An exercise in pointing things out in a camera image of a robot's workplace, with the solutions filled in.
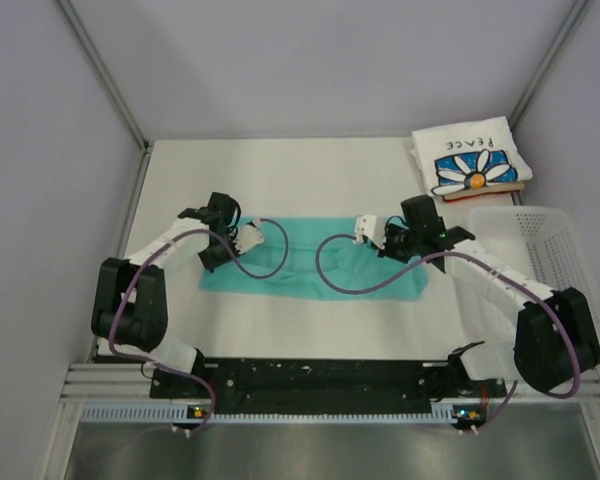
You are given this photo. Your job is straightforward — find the teal t shirt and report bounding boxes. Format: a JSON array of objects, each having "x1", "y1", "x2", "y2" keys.
[{"x1": 199, "y1": 217, "x2": 429, "y2": 302}]

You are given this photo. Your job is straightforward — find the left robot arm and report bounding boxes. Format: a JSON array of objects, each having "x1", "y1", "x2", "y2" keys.
[{"x1": 91, "y1": 192, "x2": 241, "y2": 397}]

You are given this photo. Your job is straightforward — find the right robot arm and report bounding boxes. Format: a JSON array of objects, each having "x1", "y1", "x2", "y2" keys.
[{"x1": 378, "y1": 195, "x2": 600, "y2": 399}]

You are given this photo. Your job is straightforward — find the folded red t shirt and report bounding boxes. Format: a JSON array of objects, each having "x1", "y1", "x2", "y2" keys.
[{"x1": 443, "y1": 182, "x2": 525, "y2": 202}]

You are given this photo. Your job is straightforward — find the folded white daisy t shirt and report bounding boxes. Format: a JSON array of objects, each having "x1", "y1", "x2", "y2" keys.
[{"x1": 411, "y1": 116, "x2": 533, "y2": 199}]

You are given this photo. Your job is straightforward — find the white plastic basket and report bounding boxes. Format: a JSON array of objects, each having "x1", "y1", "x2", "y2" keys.
[{"x1": 468, "y1": 206, "x2": 600, "y2": 342}]

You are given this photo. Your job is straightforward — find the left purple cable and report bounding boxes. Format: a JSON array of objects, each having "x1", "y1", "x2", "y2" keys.
[{"x1": 107, "y1": 216, "x2": 289, "y2": 431}]

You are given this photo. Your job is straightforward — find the purple cable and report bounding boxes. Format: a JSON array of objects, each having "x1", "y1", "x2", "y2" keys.
[
  {"x1": 107, "y1": 216, "x2": 289, "y2": 431},
  {"x1": 314, "y1": 232, "x2": 582, "y2": 431}
]

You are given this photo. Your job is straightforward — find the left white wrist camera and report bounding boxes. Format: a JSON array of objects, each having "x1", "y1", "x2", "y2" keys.
[{"x1": 233, "y1": 217, "x2": 265, "y2": 255}]

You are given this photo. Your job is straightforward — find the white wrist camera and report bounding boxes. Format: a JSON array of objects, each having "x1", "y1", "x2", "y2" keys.
[
  {"x1": 353, "y1": 214, "x2": 386, "y2": 250},
  {"x1": 233, "y1": 217, "x2": 265, "y2": 255}
]

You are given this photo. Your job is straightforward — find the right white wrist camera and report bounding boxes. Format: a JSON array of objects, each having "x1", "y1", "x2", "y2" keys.
[{"x1": 353, "y1": 214, "x2": 386, "y2": 250}]

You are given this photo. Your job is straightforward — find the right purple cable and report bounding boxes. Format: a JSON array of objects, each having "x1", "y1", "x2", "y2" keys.
[{"x1": 314, "y1": 232, "x2": 582, "y2": 431}]

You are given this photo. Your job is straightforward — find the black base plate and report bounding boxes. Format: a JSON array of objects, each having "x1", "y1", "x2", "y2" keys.
[{"x1": 149, "y1": 355, "x2": 506, "y2": 417}]

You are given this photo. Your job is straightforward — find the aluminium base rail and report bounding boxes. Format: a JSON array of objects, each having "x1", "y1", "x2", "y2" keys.
[{"x1": 60, "y1": 363, "x2": 600, "y2": 404}]

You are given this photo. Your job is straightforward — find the light blue cable duct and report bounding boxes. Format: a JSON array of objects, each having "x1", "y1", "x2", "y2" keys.
[{"x1": 79, "y1": 399, "x2": 480, "y2": 426}]

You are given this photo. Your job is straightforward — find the left aluminium frame post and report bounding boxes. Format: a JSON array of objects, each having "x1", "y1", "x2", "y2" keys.
[{"x1": 55, "y1": 0, "x2": 152, "y2": 153}]

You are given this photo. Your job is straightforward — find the aluminium frame post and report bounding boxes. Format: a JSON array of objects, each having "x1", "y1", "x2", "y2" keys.
[
  {"x1": 508, "y1": 0, "x2": 593, "y2": 131},
  {"x1": 55, "y1": 0, "x2": 152, "y2": 153}
]

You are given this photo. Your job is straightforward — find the right aluminium frame post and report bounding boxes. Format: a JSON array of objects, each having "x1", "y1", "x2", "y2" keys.
[{"x1": 508, "y1": 0, "x2": 593, "y2": 131}]

